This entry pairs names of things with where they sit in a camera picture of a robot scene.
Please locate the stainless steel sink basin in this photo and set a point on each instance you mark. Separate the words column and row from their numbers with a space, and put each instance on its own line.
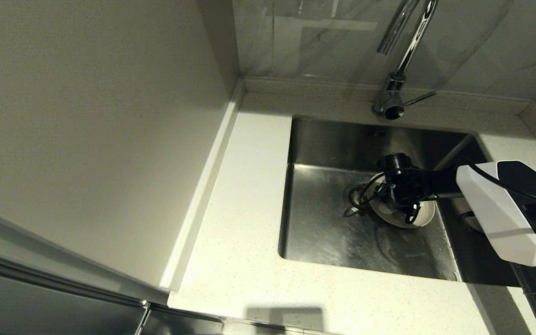
column 324, row 242

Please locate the round metal drain strainer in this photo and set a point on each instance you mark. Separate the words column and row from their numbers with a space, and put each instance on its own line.
column 352, row 195

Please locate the beige tall cabinet side panel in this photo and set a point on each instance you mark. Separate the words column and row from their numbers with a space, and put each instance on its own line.
column 86, row 139

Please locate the grey tall cabinet door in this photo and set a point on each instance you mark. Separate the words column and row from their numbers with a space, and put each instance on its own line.
column 40, row 311

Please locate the chrome kitchen faucet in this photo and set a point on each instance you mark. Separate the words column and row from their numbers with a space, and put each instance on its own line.
column 391, row 100

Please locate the grey under-counter cabinet front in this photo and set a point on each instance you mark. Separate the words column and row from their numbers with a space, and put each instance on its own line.
column 179, row 323

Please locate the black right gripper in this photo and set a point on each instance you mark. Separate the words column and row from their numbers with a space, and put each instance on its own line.
column 407, row 188

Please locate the beige round plate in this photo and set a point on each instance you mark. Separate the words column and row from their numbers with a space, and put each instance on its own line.
column 424, row 218

